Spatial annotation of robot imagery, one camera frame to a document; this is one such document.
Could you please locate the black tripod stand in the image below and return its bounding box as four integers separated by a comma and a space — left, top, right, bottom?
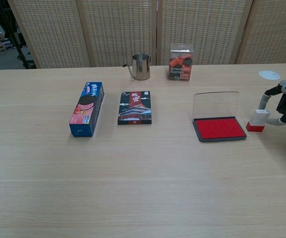
0, 0, 37, 69

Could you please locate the blue cookie box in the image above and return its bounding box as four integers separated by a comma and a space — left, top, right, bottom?
68, 81, 106, 138

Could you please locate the clear box of coffee capsules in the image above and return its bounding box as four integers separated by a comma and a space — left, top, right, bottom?
167, 43, 195, 82

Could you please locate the steel long-spout pitcher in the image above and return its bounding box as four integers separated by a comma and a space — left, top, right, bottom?
122, 53, 151, 81

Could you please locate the white round cable grommet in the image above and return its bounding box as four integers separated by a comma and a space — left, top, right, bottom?
258, 69, 282, 81

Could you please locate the red ink pad clear lid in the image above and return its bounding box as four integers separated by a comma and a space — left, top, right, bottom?
192, 91, 248, 143

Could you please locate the wooden rattan folding screen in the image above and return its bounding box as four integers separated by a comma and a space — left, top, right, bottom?
7, 0, 286, 69

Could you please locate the white stamp with red base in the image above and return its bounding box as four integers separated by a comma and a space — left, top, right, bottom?
245, 109, 271, 133

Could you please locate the black palace print box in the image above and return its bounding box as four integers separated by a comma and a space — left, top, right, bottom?
117, 90, 153, 125

